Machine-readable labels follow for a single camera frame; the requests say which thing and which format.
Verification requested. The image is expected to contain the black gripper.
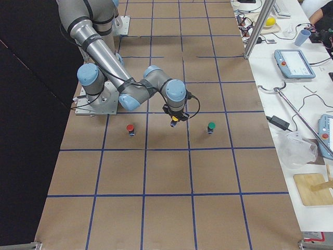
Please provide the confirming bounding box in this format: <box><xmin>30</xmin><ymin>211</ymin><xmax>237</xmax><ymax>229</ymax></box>
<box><xmin>162</xmin><ymin>104</ymin><xmax>189</xmax><ymax>121</ymax></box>

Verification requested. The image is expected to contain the yellow push button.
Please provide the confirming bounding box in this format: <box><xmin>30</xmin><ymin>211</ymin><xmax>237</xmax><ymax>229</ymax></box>
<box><xmin>170</xmin><ymin>116</ymin><xmax>179</xmax><ymax>128</ymax></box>

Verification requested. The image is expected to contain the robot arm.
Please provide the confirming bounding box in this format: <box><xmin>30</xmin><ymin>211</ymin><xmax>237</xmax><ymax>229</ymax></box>
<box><xmin>58</xmin><ymin>1</ymin><xmax>191</xmax><ymax>122</ymax></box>

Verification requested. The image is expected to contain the black power adapter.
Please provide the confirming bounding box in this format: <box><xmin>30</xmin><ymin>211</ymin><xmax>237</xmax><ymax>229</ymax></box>
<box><xmin>269</xmin><ymin>116</ymin><xmax>290</xmax><ymax>131</ymax></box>

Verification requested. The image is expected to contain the metal cane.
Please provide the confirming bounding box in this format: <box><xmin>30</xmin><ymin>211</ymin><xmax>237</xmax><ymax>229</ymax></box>
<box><xmin>257</xmin><ymin>81</ymin><xmax>332</xmax><ymax>156</ymax></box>

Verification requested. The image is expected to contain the clear plastic bag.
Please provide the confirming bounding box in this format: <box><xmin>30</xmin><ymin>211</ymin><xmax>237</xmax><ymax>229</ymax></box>
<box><xmin>277</xmin><ymin>131</ymin><xmax>318</xmax><ymax>169</ymax></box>

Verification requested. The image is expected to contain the teach pendant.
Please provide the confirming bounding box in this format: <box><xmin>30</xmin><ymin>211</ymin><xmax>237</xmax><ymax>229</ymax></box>
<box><xmin>318</xmin><ymin>114</ymin><xmax>332</xmax><ymax>160</ymax></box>
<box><xmin>274</xmin><ymin>49</ymin><xmax>316</xmax><ymax>79</ymax></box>

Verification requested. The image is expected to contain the yellow lemon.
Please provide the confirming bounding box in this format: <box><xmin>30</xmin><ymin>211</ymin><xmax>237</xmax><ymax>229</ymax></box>
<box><xmin>264</xmin><ymin>17</ymin><xmax>276</xmax><ymax>29</ymax></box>

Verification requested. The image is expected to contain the blue plastic cup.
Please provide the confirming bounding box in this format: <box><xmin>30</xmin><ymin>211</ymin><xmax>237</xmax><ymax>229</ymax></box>
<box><xmin>294</xmin><ymin>29</ymin><xmax>311</xmax><ymax>46</ymax></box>

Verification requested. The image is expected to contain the wooden board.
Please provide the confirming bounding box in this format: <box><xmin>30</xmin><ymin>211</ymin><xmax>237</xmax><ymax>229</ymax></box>
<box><xmin>293</xmin><ymin>173</ymin><xmax>332</xmax><ymax>206</ymax></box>

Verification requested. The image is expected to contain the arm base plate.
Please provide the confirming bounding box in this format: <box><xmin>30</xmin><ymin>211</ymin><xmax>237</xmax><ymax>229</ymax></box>
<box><xmin>112</xmin><ymin>16</ymin><xmax>131</xmax><ymax>36</ymax></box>
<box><xmin>74</xmin><ymin>81</ymin><xmax>119</xmax><ymax>116</ymax></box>

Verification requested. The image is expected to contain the aluminium frame post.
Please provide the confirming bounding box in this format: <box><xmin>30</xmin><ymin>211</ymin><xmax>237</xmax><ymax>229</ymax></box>
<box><xmin>244</xmin><ymin>0</ymin><xmax>275</xmax><ymax>59</ymax></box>

